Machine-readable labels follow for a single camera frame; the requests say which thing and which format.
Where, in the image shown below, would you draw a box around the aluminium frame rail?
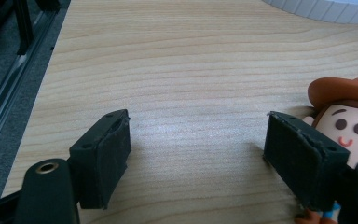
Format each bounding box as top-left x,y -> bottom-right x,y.
0,8 -> 59,167

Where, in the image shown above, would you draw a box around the black metal stand leg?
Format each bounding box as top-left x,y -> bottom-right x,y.
12,0 -> 35,56

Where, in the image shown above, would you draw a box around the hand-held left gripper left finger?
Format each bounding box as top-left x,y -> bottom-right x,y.
68,108 -> 132,210

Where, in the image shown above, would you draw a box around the white ribbed round container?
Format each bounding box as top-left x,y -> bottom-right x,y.
262,0 -> 358,24

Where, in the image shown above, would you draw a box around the cowboy toy figure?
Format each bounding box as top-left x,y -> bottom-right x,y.
294,77 -> 358,224

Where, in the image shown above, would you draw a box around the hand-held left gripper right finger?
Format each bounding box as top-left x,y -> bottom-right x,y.
263,110 -> 351,213

